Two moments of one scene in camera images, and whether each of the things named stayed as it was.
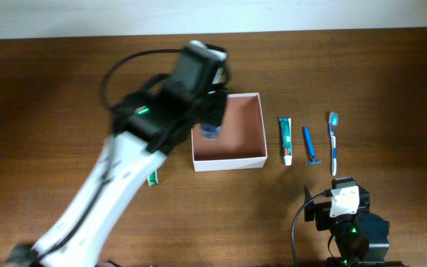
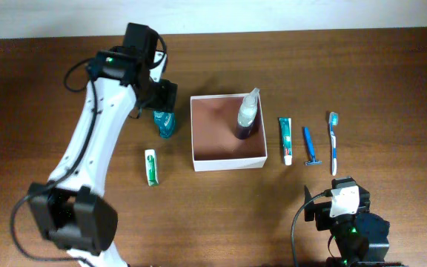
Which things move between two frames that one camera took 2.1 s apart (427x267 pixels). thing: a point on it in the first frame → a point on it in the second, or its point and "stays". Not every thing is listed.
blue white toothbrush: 333,118 stays
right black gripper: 321,213 stays
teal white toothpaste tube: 286,135 stays
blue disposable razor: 313,162 stays
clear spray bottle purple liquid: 210,131 → 248,109
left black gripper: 214,110 → 165,96
